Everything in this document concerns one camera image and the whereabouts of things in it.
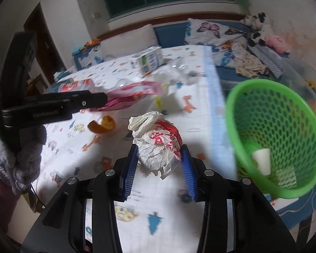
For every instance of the clear plastic wrap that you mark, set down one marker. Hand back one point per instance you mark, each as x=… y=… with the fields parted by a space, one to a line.
x=177 y=69

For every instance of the black white cow plush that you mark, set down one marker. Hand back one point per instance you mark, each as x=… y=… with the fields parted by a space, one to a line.
x=256 y=23

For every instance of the blue patterned cloth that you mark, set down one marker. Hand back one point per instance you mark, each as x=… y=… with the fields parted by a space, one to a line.
x=271 y=59

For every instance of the person's left hand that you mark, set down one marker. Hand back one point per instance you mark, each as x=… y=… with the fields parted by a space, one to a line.
x=29 y=158

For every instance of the red white paper wrapper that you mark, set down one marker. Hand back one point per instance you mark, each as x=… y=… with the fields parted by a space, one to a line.
x=158 y=147

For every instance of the clear plastic storage box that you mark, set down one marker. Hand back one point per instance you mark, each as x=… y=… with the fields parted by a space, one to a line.
x=302 y=68

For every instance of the butterfly print pillow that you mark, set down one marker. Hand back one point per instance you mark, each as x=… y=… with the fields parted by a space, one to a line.
x=210 y=31

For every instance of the wall switch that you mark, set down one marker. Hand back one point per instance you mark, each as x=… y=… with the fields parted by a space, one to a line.
x=96 y=15

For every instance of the pink plush toy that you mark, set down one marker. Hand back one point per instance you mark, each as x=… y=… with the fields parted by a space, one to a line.
x=277 y=43

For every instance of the white paper cup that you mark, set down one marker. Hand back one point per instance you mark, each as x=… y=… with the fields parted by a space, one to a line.
x=262 y=160

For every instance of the pink snack bag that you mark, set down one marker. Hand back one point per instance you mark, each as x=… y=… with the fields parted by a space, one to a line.
x=131 y=93

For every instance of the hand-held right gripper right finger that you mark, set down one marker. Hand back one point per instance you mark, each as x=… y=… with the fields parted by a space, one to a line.
x=188 y=176

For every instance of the orange toy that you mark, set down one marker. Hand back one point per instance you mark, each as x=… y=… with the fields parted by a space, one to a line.
x=92 y=42

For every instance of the green plastic mesh basket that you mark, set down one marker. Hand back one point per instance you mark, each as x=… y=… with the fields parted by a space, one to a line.
x=273 y=116

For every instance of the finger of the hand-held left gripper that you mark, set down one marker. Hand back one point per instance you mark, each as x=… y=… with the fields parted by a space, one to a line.
x=94 y=101
x=76 y=94

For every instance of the printed white blanket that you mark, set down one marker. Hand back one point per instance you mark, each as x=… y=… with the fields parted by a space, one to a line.
x=200 y=105

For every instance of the white blue milk carton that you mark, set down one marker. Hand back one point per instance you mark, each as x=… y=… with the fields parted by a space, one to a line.
x=147 y=60

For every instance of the blue mattress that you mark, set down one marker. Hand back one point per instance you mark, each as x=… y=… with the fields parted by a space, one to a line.
x=171 y=35

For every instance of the beige patterned clothing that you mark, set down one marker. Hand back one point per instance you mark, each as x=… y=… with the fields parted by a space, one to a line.
x=248 y=63

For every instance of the dark wooden door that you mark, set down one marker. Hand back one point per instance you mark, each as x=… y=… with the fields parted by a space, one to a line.
x=39 y=39

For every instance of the white pillow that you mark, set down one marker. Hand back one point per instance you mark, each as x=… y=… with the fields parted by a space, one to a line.
x=126 y=40

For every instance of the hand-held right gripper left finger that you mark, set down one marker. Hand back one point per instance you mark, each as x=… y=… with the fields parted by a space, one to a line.
x=129 y=175

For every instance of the orange peel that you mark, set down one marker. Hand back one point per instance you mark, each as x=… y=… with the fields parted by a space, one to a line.
x=105 y=125

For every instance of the person's left forearm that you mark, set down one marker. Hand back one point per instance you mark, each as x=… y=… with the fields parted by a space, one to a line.
x=1 y=205

